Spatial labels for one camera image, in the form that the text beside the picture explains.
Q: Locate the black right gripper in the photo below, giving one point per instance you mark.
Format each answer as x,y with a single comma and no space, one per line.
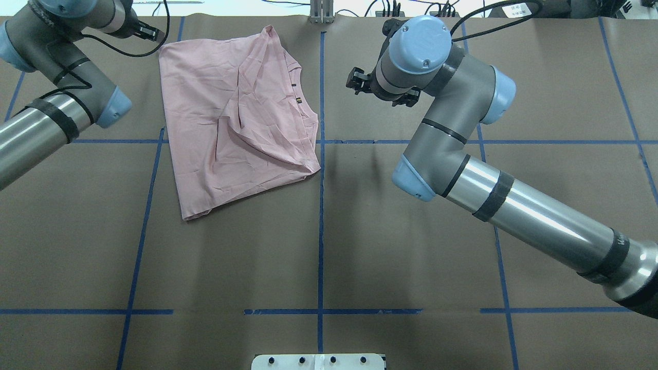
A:
360,82

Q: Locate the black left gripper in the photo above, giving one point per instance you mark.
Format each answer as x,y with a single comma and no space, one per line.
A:
146,32

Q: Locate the pink Snoopy t-shirt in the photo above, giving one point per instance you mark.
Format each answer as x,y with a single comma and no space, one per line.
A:
238,123

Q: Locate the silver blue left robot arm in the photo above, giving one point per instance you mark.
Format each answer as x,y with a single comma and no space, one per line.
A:
42,38

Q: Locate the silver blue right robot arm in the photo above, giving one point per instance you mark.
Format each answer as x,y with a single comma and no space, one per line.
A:
420,56

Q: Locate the orange grey hub left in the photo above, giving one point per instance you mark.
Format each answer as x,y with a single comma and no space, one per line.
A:
388,9

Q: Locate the orange grey hub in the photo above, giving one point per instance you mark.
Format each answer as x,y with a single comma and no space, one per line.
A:
388,9
441,10

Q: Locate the orange grey hub right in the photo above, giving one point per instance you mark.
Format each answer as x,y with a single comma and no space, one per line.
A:
441,10

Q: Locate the black box with label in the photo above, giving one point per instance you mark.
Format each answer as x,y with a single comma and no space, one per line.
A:
549,10

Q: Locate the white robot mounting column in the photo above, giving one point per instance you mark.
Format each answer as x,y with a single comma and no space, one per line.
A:
320,361

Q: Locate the aluminium frame post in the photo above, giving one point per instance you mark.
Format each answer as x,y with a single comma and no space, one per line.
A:
321,12

